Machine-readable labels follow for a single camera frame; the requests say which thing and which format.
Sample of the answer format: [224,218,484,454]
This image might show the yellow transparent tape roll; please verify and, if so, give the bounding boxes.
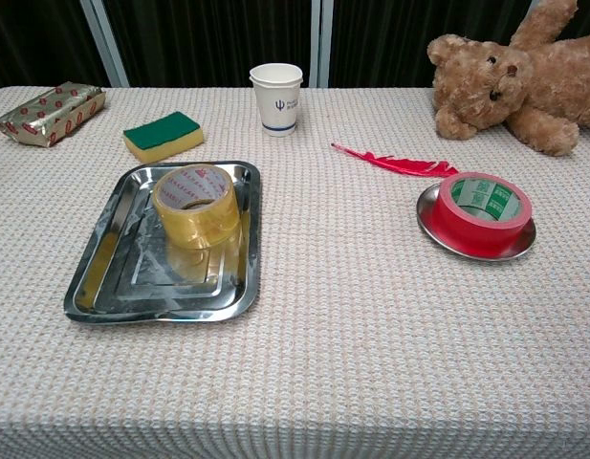
[152,164,240,251]

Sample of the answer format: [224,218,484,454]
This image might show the red tape roll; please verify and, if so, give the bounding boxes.
[428,170,534,255]

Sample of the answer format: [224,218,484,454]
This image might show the beige waffle tablecloth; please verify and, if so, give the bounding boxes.
[0,86,590,459]

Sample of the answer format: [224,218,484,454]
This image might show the white paper cup blue logo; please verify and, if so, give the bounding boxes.
[249,63,304,138]

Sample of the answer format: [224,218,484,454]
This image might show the red feather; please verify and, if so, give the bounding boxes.
[331,142,461,179]

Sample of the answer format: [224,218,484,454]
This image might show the green yellow sponge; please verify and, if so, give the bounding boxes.
[121,111,205,164]

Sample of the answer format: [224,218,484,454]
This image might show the rectangular steel tray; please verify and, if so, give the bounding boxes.
[63,160,262,325]

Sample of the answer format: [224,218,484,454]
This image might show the black curtain panel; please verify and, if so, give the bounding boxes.
[328,0,590,89]
[0,0,107,95]
[102,0,316,89]

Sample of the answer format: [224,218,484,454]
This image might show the round steel plate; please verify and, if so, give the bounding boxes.
[416,183,537,262]

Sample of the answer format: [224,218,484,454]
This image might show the gold wrapped package red prints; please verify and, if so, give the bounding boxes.
[0,80,107,148]

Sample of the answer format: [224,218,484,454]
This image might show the brown teddy bear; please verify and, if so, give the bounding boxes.
[426,0,590,158]

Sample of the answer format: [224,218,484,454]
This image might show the grey partition post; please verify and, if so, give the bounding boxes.
[310,0,335,89]
[79,0,131,89]

